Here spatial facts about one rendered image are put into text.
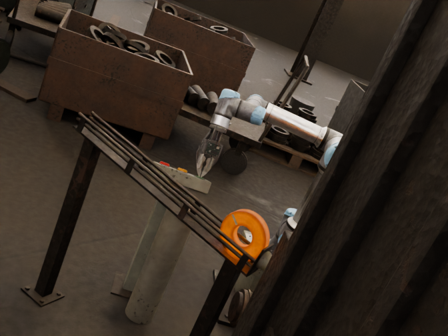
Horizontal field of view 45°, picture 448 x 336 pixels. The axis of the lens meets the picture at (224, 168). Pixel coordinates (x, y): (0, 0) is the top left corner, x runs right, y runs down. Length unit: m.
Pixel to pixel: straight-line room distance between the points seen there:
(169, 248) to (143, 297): 0.25
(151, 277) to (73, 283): 0.38
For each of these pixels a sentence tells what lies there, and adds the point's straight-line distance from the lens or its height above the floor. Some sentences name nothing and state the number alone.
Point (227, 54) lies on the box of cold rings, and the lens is 5.33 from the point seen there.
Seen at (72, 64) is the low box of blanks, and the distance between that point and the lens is 3.74.
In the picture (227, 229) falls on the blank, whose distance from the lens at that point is 1.67.
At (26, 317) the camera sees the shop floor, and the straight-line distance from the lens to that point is 2.19.
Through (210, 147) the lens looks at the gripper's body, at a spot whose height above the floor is 0.75.
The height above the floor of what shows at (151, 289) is 0.18.
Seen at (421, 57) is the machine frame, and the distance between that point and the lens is 1.08.
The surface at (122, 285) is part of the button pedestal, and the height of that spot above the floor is 0.01.
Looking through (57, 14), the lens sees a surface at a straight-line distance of 5.12.
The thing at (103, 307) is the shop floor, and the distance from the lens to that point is 2.33.
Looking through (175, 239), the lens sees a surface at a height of 0.42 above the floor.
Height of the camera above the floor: 1.42
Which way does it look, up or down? 20 degrees down
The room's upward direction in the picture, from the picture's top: 24 degrees clockwise
